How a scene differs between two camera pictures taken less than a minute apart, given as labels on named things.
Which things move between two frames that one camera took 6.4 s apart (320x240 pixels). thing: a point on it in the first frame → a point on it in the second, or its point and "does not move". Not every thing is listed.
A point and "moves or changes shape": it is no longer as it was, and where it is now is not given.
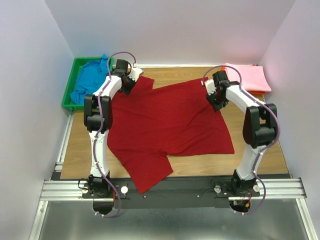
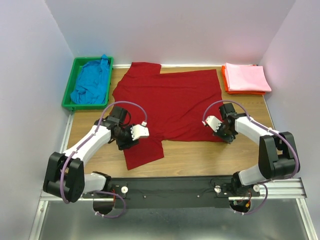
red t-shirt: (149, 126) moves or changes shape
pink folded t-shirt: (253, 77) does not move
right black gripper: (215, 102) → (223, 134)
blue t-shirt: (89, 77) does not move
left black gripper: (127, 88) → (127, 144)
